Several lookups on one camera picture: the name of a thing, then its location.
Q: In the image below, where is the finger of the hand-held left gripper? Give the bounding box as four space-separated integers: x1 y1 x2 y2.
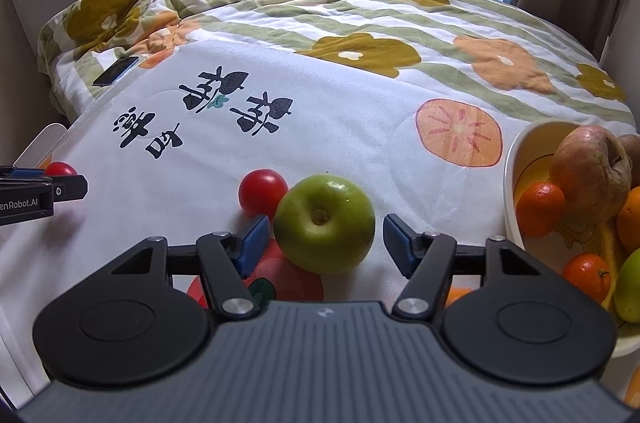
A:
0 166 49 180
50 175 89 203

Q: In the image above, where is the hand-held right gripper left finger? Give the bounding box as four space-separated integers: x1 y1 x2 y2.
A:
107 214 271 321

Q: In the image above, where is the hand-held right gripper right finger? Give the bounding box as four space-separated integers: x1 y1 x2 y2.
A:
382 213 543 322

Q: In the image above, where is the red cherry tomato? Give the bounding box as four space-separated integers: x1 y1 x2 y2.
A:
238 170 289 219
44 161 78 178

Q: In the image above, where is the green apple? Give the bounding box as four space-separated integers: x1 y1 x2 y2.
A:
273 174 377 275
614 247 640 324

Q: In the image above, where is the yellow cartoon print bowl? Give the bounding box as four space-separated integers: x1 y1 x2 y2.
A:
502 119 640 359

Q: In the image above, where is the small tangerine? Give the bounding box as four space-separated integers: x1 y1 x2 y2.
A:
515 182 567 238
562 253 612 304

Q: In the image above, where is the wrinkled yellow-red apple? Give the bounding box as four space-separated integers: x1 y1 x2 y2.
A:
550 126 633 224

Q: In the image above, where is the large orange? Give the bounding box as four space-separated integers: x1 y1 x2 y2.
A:
616 186 640 254

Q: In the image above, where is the brown kiwi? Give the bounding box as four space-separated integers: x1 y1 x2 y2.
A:
616 134 640 189

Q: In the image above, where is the white panel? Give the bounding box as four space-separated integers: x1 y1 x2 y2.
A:
12 122 68 169

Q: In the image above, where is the black smartphone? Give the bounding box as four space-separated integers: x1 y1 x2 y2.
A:
92 56 140 87

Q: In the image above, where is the white persimmon print cloth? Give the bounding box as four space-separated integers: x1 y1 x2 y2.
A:
0 36 640 399

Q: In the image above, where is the floral striped quilt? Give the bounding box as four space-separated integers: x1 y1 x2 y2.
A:
37 0 638 129

